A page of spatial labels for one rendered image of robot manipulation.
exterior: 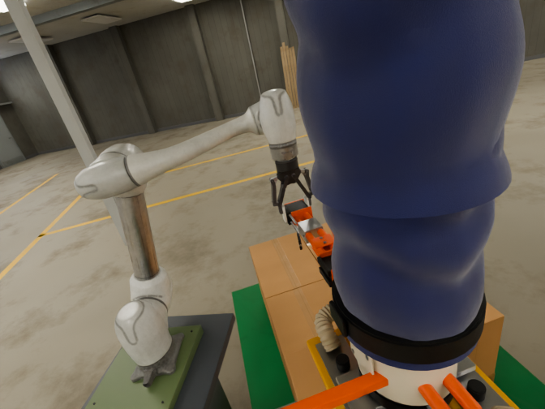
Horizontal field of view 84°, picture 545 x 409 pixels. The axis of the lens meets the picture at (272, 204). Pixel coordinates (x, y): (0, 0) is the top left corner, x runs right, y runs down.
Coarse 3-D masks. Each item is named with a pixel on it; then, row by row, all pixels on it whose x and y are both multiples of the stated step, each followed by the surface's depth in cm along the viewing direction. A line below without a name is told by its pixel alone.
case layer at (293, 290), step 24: (288, 240) 226; (264, 264) 206; (288, 264) 200; (312, 264) 195; (264, 288) 184; (288, 288) 179; (312, 288) 175; (288, 312) 162; (312, 312) 159; (288, 336) 149; (312, 336) 146; (480, 360) 145
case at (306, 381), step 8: (296, 352) 94; (304, 352) 93; (288, 360) 92; (296, 360) 91; (304, 360) 91; (312, 360) 90; (288, 368) 90; (296, 368) 89; (304, 368) 88; (312, 368) 88; (296, 376) 87; (304, 376) 86; (312, 376) 86; (320, 376) 85; (296, 384) 85; (304, 384) 84; (312, 384) 84; (320, 384) 83; (296, 392) 83; (304, 392) 82; (312, 392) 82
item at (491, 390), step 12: (468, 372) 58; (480, 372) 58; (468, 384) 54; (480, 384) 53; (492, 384) 56; (480, 396) 52; (492, 396) 53; (504, 396) 53; (456, 408) 53; (516, 408) 52
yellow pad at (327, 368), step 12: (312, 348) 70; (336, 348) 68; (348, 348) 68; (324, 360) 66; (336, 360) 63; (348, 360) 62; (324, 372) 64; (336, 372) 63; (324, 384) 63; (336, 384) 61; (336, 408) 58; (348, 408) 56
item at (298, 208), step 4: (296, 200) 111; (300, 200) 110; (288, 204) 109; (292, 204) 108; (296, 204) 108; (300, 204) 107; (304, 204) 106; (288, 208) 107; (292, 208) 106; (296, 208) 105; (300, 208) 105; (304, 208) 104; (308, 208) 104; (292, 212) 103; (296, 212) 103; (300, 212) 104; (304, 212) 104; (308, 212) 105; (300, 216) 104; (312, 216) 106; (292, 220) 105; (304, 220) 105
